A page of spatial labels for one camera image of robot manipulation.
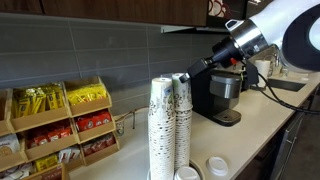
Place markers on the dark countertop sink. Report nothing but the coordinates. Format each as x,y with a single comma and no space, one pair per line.
285,85

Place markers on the stack of paper cups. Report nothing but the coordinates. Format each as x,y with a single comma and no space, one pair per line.
161,129
182,136

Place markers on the white paper towel roll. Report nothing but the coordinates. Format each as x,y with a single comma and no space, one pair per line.
263,67

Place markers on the yellow tea packets right bin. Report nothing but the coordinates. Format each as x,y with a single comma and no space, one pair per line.
86,93

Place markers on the wooden tea organizer rack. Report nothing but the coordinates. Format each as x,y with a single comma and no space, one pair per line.
65,122

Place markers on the red tea packets bin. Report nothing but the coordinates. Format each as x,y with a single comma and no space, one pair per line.
92,120
41,136
98,144

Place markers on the black Keurig coffee maker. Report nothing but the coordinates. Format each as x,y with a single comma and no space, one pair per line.
215,94

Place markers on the wire rack on counter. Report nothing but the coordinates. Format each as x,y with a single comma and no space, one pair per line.
122,120

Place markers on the right stack of paper cups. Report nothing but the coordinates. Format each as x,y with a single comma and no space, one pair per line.
182,136

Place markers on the white plastic cup lid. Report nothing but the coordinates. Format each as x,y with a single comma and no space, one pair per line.
217,166

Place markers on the red tea packets left bin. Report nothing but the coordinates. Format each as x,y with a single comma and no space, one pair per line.
41,136

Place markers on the yellow tea packets bin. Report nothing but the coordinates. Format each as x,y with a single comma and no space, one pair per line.
86,93
37,99

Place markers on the left stack of paper cups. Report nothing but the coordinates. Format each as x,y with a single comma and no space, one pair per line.
161,129

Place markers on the yellow tea packets left bin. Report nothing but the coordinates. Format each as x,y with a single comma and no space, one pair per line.
37,99

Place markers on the dark wood upper cabinet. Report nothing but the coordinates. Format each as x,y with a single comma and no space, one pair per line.
171,12

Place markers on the patterned paper coffee cup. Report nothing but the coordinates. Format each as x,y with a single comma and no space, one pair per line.
182,93

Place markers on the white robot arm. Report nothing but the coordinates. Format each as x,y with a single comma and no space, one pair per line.
290,25

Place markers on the red tea packets lower bin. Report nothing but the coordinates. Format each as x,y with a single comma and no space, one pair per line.
98,144

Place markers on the red tea packets upper bin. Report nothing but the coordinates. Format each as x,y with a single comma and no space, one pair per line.
92,120

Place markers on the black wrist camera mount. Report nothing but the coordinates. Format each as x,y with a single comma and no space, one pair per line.
250,75

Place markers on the stack of white lids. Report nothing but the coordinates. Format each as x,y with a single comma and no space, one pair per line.
186,173

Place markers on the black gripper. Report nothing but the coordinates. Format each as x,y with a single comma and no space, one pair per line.
223,52

